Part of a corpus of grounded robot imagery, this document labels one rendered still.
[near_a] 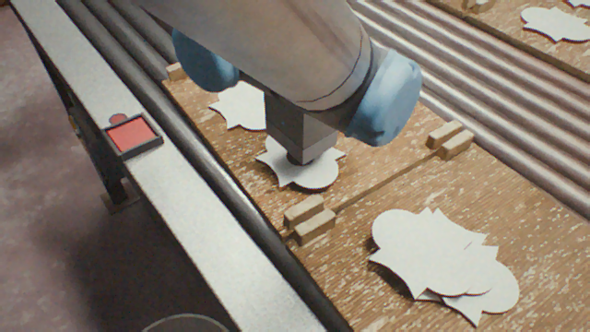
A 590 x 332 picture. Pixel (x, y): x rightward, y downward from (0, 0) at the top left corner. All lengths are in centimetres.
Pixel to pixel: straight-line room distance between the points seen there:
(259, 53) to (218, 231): 43
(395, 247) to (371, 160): 17
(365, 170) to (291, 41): 46
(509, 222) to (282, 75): 48
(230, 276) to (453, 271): 27
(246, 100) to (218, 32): 57
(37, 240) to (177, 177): 130
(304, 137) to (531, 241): 33
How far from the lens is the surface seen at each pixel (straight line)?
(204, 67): 41
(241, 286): 59
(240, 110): 76
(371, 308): 56
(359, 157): 69
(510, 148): 80
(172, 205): 68
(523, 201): 71
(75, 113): 103
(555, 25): 111
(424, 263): 57
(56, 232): 196
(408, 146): 73
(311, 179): 63
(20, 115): 255
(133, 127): 79
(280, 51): 24
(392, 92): 33
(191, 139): 76
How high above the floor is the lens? 143
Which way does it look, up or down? 48 degrees down
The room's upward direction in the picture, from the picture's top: straight up
